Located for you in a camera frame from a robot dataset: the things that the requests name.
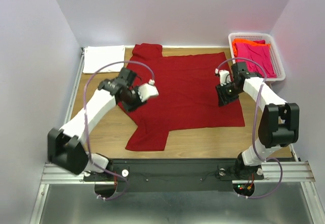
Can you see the orange t shirt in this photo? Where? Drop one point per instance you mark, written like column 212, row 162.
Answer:
column 248, row 42

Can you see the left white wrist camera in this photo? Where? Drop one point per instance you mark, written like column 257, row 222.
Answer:
column 147, row 90

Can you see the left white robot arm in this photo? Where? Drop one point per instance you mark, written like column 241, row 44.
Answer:
column 68, row 147

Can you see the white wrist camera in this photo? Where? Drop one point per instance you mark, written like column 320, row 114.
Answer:
column 224, row 76
column 147, row 90

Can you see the white plastic basket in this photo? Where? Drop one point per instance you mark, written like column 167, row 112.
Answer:
column 254, row 67

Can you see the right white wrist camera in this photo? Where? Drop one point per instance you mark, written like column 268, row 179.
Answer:
column 224, row 76

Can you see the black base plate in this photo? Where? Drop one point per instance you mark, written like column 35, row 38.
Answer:
column 188, row 174

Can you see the dark red t shirt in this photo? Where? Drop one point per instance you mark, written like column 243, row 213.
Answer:
column 187, row 97

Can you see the pink t shirt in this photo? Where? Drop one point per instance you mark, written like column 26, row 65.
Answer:
column 259, row 54

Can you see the folded white t shirt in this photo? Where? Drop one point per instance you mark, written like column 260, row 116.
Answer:
column 98, row 57

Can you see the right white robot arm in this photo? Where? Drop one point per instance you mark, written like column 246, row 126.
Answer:
column 278, row 126

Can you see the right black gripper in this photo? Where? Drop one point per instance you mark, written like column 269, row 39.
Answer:
column 222, row 98

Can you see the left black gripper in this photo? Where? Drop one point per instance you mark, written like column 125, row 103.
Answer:
column 137, row 103

